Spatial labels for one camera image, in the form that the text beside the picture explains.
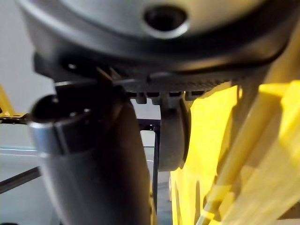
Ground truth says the yellow shelf rack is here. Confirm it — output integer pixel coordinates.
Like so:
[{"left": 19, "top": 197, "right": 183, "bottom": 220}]
[
  {"left": 168, "top": 79, "right": 300, "bottom": 225},
  {"left": 0, "top": 83, "right": 27, "bottom": 118}
]

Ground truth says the black metal frame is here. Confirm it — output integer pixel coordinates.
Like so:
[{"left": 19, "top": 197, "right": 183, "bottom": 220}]
[{"left": 136, "top": 118, "right": 163, "bottom": 205}]

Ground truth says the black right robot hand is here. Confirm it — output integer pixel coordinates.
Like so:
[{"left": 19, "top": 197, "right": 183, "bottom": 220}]
[{"left": 17, "top": 0, "right": 300, "bottom": 225}]

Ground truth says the black metal bar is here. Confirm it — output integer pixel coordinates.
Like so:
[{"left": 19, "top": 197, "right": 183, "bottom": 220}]
[{"left": 0, "top": 167, "right": 43, "bottom": 188}]

